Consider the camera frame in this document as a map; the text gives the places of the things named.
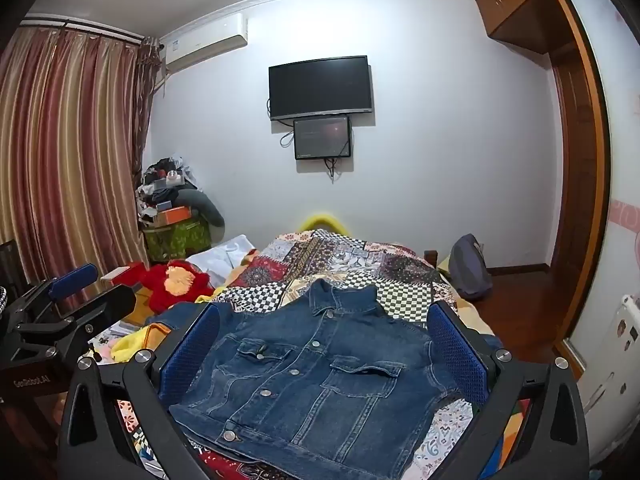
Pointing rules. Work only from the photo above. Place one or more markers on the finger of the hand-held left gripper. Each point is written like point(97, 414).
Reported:
point(107, 307)
point(75, 279)

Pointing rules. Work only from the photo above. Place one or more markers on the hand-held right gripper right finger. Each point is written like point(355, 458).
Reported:
point(457, 355)

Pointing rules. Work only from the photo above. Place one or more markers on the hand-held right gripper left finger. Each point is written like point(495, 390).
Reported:
point(192, 350)

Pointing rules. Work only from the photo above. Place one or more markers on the blue denim jacket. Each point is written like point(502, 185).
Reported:
point(300, 370)

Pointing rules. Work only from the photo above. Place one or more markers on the small white box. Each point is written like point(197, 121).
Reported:
point(117, 275)

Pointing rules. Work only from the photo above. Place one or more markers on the yellow cloth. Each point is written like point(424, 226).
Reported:
point(132, 342)

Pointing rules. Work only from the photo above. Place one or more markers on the red plush toy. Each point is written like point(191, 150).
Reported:
point(172, 285)

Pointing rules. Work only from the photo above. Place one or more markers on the grey blue backpack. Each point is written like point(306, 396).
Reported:
point(470, 265)

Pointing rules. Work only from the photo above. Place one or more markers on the orange box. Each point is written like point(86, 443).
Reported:
point(172, 216)

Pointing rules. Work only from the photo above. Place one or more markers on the pile of clutter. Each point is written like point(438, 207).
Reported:
point(160, 182)

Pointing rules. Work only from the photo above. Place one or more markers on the striped red gold curtain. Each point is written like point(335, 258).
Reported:
point(65, 150)

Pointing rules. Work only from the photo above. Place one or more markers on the grey plush pillow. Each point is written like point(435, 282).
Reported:
point(205, 205)

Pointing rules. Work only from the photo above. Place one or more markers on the patchwork printed blanket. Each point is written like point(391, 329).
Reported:
point(350, 260)

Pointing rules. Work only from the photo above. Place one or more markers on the brown tied curtain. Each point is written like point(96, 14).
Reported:
point(147, 95)

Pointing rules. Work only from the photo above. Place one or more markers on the small black monitor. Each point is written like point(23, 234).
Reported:
point(321, 137)

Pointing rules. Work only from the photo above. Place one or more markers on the curtain rod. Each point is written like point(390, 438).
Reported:
point(85, 27)

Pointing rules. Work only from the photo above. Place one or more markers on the white air conditioner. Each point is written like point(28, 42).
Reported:
point(205, 40)

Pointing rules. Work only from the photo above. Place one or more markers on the wooden wardrobe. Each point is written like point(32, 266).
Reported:
point(545, 15)

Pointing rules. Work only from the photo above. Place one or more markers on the wooden bed post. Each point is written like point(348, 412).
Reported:
point(430, 257)

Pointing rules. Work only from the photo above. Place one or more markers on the black wall television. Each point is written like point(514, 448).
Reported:
point(320, 87)

